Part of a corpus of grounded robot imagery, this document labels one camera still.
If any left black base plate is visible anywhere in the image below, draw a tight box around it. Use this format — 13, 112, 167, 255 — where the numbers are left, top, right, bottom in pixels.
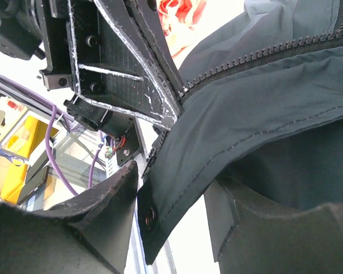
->
116, 118, 146, 167

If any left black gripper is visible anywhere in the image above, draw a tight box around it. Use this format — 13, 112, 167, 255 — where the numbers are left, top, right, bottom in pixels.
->
37, 1, 182, 130

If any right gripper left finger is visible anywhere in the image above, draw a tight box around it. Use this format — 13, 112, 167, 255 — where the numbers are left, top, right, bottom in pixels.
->
0, 161, 138, 273

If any white slotted cable duct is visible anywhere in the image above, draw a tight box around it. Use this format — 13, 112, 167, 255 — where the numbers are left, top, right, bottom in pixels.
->
57, 154, 115, 187

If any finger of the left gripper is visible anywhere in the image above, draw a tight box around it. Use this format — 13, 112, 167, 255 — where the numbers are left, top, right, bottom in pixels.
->
125, 0, 184, 91

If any yellow floor sign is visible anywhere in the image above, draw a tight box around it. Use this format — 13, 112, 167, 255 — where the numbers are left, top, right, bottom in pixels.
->
1, 116, 48, 204

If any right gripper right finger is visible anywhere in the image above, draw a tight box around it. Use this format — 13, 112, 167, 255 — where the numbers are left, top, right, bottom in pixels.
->
204, 176, 343, 273

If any dark grey zip jacket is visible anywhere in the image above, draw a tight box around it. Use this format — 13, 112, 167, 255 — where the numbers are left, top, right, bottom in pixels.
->
138, 1, 343, 264

